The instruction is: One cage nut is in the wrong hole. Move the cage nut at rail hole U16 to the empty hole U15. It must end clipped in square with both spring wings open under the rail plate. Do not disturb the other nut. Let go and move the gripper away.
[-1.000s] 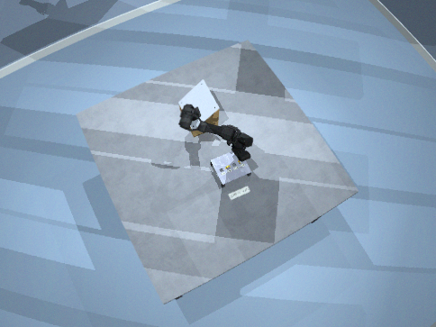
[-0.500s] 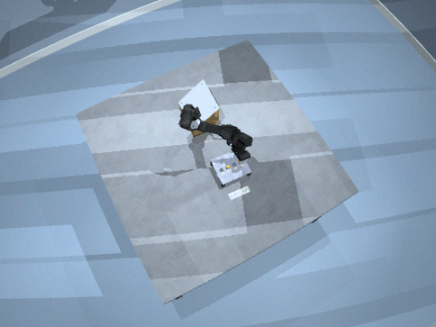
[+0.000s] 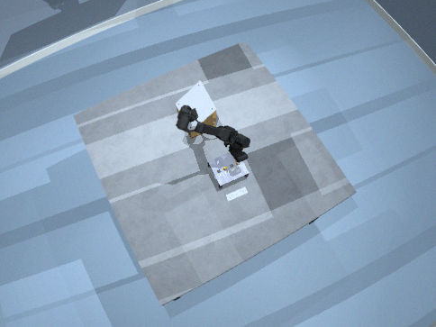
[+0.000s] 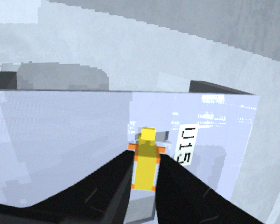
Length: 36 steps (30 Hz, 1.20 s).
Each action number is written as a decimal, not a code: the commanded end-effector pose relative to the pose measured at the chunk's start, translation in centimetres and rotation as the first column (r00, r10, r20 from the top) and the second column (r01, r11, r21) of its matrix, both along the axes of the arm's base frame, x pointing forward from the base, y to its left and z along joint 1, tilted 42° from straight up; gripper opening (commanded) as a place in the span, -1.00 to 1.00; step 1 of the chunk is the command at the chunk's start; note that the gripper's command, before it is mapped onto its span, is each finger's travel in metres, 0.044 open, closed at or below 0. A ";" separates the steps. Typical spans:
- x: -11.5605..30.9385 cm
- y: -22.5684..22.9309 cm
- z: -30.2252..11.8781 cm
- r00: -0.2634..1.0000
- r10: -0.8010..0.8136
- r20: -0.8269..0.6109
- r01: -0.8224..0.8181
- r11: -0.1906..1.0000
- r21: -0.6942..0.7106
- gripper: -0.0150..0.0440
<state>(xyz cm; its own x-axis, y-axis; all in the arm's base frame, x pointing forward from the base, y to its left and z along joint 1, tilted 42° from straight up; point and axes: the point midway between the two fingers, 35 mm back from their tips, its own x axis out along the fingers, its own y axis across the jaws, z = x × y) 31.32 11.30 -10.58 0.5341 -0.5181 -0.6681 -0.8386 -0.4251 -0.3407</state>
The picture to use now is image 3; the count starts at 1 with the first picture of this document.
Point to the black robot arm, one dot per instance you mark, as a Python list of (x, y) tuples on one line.
[(186, 114)]

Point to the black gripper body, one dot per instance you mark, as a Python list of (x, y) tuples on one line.
[(239, 154)]

